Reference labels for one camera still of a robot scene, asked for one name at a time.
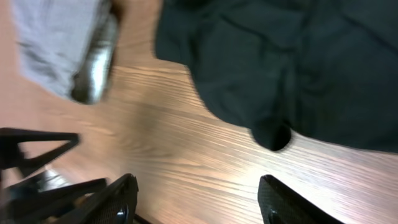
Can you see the grey folded trousers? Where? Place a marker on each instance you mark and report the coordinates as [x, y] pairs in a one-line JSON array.
[[66, 46]]

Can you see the black t-shirt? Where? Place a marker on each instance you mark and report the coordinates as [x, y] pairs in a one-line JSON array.
[[326, 69]]

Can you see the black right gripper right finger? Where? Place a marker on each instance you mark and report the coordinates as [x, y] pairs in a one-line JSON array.
[[280, 204]]

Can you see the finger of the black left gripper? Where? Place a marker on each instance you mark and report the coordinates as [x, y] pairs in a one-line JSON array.
[[13, 157], [42, 205]]

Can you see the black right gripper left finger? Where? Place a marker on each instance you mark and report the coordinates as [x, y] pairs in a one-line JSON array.
[[113, 205]]

